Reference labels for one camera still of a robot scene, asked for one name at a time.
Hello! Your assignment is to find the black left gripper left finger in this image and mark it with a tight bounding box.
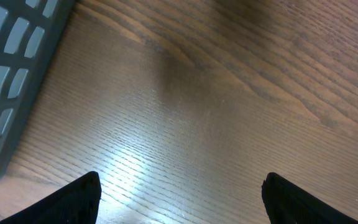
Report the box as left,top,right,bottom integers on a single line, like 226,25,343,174
0,171,101,224

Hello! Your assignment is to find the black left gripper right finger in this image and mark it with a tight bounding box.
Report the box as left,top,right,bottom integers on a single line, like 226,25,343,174
262,172,358,224

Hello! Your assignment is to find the grey plastic shopping basket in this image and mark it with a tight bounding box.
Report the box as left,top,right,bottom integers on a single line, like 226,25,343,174
0,0,75,179

